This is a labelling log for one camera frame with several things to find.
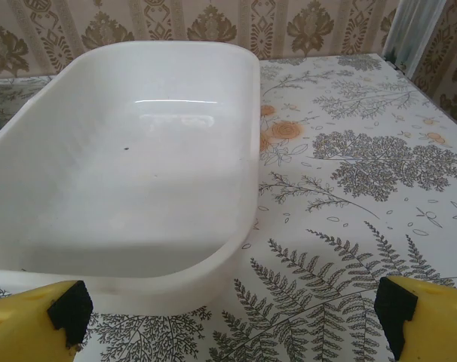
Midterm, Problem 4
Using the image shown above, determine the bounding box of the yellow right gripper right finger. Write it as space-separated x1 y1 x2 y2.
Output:
375 275 457 362

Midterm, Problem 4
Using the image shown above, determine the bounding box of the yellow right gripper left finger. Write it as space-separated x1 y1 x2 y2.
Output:
0 280 94 362

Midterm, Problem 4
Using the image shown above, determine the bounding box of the floral patterned tablecloth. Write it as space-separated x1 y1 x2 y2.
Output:
0 52 457 362

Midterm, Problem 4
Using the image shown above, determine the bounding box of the white plastic container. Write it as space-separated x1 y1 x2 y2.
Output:
0 40 262 314

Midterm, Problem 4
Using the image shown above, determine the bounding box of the white curtain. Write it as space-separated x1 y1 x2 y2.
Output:
381 0 420 72

